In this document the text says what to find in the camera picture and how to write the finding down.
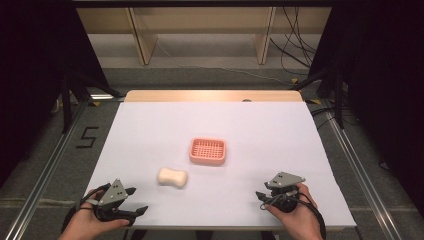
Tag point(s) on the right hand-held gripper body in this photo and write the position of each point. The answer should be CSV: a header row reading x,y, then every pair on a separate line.
x,y
285,187

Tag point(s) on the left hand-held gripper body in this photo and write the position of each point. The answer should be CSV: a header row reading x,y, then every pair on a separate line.
x,y
112,195

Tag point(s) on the cream soap bar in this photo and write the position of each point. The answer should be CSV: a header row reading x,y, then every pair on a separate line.
x,y
172,177

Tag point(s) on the pink soap dish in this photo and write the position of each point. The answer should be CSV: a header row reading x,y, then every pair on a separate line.
x,y
208,151

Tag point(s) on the person's right hand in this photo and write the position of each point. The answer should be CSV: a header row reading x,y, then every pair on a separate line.
x,y
300,220

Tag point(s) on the person's left hand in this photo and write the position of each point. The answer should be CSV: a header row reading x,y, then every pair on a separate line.
x,y
87,222

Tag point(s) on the white table cover sheet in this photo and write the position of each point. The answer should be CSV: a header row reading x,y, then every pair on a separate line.
x,y
213,126

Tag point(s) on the black tripod stand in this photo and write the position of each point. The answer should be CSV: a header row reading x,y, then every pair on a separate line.
x,y
338,100
66,100

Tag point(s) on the wooden table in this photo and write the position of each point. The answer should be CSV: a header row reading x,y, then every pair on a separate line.
x,y
186,96

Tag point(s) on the black curtain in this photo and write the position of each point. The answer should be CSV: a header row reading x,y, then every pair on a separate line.
x,y
30,83
383,93

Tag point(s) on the beige wooden furniture panel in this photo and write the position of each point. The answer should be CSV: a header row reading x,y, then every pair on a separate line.
x,y
265,36
141,36

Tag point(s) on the aluminium floor rail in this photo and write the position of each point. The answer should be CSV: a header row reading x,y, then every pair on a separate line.
x,y
363,173
43,176

